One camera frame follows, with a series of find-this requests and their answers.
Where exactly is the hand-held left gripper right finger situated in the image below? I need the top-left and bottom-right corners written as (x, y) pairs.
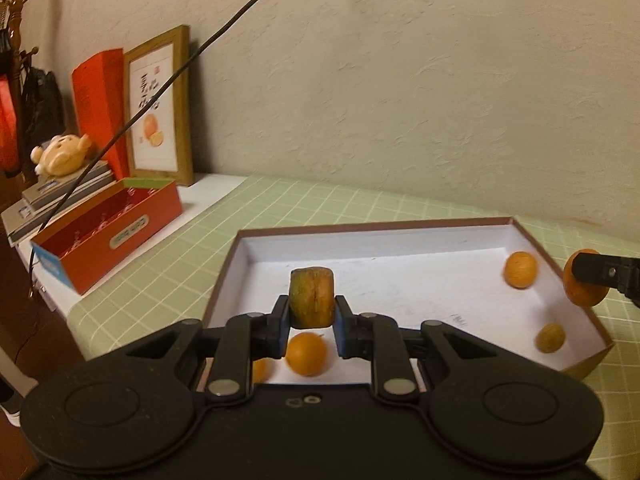
top-left (334, 294), bottom-right (502, 404)

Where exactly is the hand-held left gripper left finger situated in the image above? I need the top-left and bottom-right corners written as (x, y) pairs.
top-left (125, 294), bottom-right (292, 404)

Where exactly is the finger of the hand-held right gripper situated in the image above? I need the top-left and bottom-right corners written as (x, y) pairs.
top-left (571, 252), bottom-right (640, 307)

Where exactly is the large orange tangerine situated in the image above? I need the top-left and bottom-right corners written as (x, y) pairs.
top-left (285, 332), bottom-right (329, 377)
top-left (562, 248), bottom-right (611, 309)

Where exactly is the brown green fruit chunk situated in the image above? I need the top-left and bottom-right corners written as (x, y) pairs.
top-left (288, 266), bottom-right (335, 330)

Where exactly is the small orange citrus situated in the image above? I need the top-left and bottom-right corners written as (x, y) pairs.
top-left (503, 251), bottom-right (540, 290)
top-left (251, 357), bottom-right (274, 385)

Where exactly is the white box brown rim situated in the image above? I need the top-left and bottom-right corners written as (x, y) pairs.
top-left (201, 216), bottom-right (615, 386)

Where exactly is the green grid tablecloth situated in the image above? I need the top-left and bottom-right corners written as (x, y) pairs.
top-left (67, 174), bottom-right (640, 480)

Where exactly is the open red box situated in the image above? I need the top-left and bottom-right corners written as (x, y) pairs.
top-left (30, 177), bottom-right (182, 295)

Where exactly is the wooden framed picture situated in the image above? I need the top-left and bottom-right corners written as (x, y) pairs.
top-left (122, 24), bottom-right (195, 187)

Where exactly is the stack of books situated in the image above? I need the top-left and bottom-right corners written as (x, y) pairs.
top-left (22, 159), bottom-right (120, 212)

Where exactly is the grey book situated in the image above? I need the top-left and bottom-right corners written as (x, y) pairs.
top-left (0, 195), bottom-right (81, 249)

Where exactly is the cream plush toy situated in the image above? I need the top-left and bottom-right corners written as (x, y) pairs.
top-left (30, 133), bottom-right (96, 177)

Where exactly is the white shoe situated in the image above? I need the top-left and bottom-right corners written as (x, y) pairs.
top-left (0, 389), bottom-right (25, 429)

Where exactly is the red paper bag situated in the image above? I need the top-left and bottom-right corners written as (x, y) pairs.
top-left (71, 48), bottom-right (132, 181)

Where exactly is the black bag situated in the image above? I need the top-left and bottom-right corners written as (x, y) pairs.
top-left (22, 67), bottom-right (67, 173)

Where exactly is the wooden coat rack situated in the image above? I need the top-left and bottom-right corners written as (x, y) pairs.
top-left (0, 0), bottom-right (42, 181)

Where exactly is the black cable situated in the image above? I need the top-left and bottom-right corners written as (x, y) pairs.
top-left (27, 0), bottom-right (308, 302)

